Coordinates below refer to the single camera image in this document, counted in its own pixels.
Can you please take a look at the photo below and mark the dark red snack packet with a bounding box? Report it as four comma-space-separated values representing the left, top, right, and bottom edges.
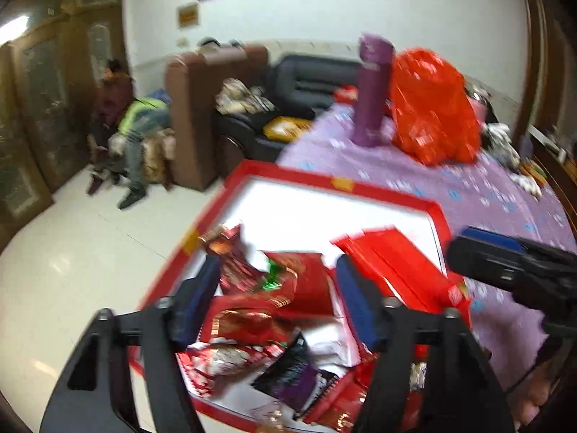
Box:
203, 223, 268, 299

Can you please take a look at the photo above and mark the beige patterned cushion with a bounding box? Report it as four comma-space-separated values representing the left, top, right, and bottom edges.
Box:
216, 78, 278, 117

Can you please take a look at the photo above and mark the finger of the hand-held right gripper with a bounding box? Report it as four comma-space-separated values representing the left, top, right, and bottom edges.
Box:
446, 236, 533, 290
462, 226, 577, 262

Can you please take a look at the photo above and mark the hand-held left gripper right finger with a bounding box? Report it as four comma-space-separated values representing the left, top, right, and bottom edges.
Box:
336, 253, 515, 433

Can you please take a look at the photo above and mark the small yellow wall plaque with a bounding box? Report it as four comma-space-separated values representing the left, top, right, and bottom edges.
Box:
177, 3, 200, 29

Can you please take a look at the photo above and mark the purple insulated bottle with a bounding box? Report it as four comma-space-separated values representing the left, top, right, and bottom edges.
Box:
352, 33, 396, 148

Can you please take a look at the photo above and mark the person's right hand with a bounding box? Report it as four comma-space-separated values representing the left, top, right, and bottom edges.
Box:
518, 347, 577, 429

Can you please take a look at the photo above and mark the red gold snack packet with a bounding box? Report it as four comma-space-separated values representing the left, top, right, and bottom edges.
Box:
261, 253, 335, 317

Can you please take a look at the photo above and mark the green snack packet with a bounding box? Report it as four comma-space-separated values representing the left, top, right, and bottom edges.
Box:
264, 264, 285, 290

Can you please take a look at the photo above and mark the black purple snack packet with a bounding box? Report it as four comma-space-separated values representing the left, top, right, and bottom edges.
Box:
251, 331, 335, 421

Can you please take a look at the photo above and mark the red and white box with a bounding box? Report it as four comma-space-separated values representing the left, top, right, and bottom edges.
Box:
131, 160, 474, 433

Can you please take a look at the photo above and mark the small red packet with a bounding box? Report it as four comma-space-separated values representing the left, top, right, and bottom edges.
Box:
335, 86, 362, 105

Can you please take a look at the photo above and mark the wooden glass door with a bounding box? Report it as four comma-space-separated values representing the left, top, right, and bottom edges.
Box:
0, 0, 130, 236

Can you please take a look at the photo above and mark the brown leather sofa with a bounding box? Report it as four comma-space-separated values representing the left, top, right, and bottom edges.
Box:
164, 44, 270, 191

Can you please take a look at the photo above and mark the black leather sofa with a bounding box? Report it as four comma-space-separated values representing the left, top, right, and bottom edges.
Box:
212, 54, 362, 162

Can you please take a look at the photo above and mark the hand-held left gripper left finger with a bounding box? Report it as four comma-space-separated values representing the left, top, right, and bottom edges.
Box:
40, 255, 221, 433

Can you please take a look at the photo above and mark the yellow packet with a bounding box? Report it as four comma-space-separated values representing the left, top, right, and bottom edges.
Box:
263, 116, 314, 142

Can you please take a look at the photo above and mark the large red snack packet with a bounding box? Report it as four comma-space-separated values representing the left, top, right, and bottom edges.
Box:
332, 228, 470, 322

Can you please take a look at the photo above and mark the purple floral tablecloth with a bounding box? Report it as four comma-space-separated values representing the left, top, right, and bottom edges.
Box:
275, 103, 577, 433

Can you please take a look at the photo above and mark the red plastic bag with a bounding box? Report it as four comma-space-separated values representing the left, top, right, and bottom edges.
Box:
389, 47, 481, 166

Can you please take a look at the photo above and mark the white work glove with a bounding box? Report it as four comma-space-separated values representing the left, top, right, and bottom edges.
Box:
514, 174, 544, 198
484, 123, 515, 156

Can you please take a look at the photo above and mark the red white snack packet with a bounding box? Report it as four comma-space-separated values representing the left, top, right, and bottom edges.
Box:
185, 342, 290, 398

